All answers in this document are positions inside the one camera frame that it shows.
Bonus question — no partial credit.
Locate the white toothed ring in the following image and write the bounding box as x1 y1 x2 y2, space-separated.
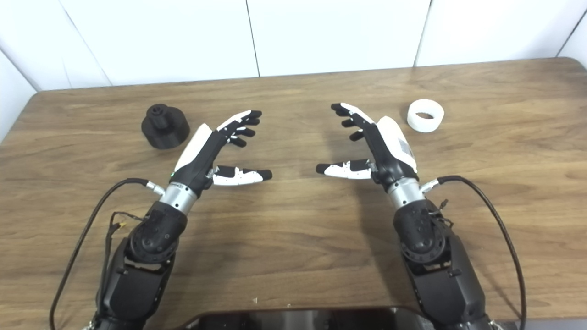
407 99 445 133

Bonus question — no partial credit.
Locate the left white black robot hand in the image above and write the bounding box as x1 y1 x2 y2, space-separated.
171 110 273 196

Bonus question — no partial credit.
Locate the black robot torso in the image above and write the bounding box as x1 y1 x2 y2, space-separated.
183 308 432 330

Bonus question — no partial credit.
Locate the round black stepped part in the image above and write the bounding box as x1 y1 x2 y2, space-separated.
141 104 191 150

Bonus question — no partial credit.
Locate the thick black wrist cable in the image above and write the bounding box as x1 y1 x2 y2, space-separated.
49 178 166 330
420 176 527 330

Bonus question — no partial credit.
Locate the thin black wire bundle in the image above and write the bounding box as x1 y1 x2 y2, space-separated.
436 199 455 229
99 211 148 303

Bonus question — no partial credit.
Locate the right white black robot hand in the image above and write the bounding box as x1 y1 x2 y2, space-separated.
316 103 419 187

